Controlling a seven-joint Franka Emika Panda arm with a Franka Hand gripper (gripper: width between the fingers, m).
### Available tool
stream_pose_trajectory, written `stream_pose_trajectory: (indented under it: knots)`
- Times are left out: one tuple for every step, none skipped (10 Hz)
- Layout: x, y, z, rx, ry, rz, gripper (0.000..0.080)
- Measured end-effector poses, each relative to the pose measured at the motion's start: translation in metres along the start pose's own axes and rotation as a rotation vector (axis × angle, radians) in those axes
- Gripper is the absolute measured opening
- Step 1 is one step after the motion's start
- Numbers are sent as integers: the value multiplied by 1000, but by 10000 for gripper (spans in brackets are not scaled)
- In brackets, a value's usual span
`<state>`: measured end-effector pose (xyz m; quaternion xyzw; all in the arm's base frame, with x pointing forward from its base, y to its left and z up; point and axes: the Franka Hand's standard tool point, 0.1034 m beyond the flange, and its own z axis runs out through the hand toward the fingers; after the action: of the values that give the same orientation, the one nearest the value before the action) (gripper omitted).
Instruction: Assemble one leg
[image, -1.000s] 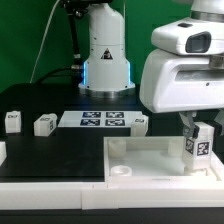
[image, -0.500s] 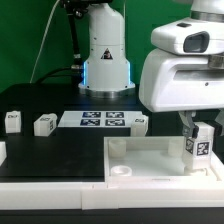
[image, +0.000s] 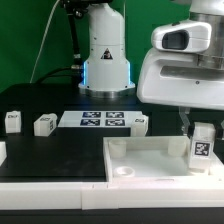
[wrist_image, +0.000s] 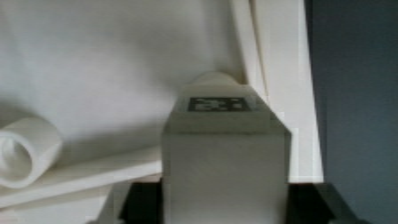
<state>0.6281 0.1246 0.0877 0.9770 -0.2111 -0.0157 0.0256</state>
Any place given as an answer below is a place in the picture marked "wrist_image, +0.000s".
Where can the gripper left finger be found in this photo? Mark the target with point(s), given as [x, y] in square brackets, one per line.
[142, 204]

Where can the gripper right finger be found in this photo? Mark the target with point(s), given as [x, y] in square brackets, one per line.
[316, 206]

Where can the white table leg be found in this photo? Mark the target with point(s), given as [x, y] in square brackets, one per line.
[224, 156]

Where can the white square tabletop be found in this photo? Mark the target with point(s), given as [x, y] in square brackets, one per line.
[97, 57]

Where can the white right fence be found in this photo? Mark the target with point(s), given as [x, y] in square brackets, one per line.
[280, 27]

